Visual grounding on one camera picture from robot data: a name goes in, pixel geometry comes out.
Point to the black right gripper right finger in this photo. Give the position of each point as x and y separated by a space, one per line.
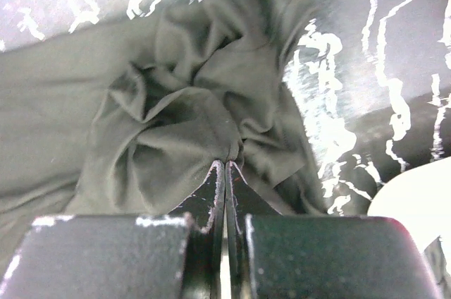
272 255

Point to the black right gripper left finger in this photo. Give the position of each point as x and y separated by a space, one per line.
175 255

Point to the black printed t-shirt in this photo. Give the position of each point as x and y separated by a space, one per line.
128 117

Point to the white plastic basket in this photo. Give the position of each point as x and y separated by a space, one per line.
420 200

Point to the black marble pattern mat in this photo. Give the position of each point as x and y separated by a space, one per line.
370 77

